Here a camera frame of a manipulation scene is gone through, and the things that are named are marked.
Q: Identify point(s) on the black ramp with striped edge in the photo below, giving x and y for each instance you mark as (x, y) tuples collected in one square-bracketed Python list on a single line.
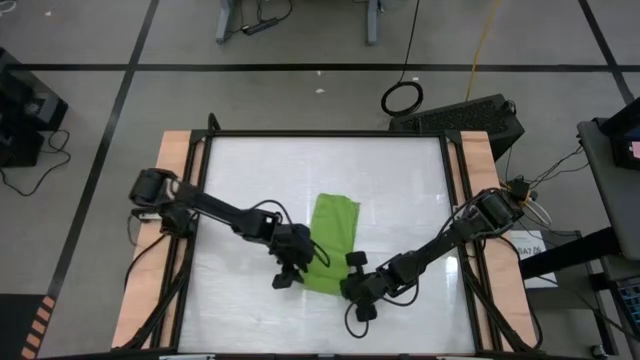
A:
[(15, 325)]

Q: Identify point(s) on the green microfibre towel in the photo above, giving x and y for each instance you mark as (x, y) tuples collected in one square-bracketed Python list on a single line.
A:
[(335, 225)]

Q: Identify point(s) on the grey side table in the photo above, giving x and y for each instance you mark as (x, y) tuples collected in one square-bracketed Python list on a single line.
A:
[(615, 190)]

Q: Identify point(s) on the black equipment stack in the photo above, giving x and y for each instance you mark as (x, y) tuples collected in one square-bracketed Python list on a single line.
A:
[(25, 100)]

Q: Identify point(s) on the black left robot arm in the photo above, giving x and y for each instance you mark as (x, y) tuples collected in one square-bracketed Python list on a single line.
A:
[(215, 205)]

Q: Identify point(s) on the black stand beam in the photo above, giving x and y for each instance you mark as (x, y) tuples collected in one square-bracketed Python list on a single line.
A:
[(565, 255)]

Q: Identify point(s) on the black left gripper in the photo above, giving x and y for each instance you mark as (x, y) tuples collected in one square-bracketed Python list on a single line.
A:
[(295, 247)]

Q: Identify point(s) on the blue-lit keyboard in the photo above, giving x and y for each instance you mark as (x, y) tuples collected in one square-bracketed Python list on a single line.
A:
[(631, 300)]

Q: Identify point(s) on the black metal table frame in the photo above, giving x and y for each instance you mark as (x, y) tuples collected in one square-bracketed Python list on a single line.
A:
[(325, 133)]

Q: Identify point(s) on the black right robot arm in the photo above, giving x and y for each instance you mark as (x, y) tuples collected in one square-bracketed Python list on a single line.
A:
[(435, 245)]

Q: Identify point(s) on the black power strip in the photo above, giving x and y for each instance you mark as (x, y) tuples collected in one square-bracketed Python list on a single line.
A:
[(260, 26)]

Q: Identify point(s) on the black computer tower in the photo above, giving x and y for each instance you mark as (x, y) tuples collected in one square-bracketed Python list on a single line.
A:
[(465, 117)]

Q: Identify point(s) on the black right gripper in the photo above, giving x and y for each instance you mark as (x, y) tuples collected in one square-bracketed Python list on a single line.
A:
[(367, 287)]

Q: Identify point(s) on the grey desk leg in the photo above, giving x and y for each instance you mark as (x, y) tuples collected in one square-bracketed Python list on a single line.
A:
[(371, 25), (225, 25)]

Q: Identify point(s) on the black device with pink screen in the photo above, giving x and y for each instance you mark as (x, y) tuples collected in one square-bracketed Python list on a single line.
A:
[(622, 130)]

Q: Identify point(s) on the white printed paper sheet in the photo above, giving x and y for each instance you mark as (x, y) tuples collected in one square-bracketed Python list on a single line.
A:
[(537, 272)]

